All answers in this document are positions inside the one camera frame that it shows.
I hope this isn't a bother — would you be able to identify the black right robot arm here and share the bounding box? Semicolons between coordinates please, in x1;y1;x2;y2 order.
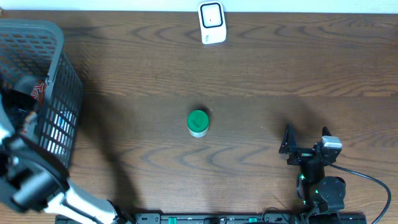
279;124;346;223

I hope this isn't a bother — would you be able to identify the green lid white jar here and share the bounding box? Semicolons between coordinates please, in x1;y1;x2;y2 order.
187;110;210;138

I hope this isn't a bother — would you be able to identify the orange chocolate bar wrapper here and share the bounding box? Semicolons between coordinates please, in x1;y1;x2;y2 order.
30;80;47;101

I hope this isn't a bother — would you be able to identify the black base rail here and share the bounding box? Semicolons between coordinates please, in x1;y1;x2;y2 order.
55;212;368;224

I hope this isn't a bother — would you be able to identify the grey plastic basket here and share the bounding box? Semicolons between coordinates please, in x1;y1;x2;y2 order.
1;19;83;167

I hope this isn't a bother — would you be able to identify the white barcode scanner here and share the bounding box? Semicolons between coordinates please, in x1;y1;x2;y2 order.
198;1;227;45

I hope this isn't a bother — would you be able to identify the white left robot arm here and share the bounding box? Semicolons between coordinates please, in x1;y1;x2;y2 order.
1;90;135;223

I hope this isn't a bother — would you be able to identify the white blue medicine box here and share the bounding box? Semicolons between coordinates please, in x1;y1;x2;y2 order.
47;111;75;156

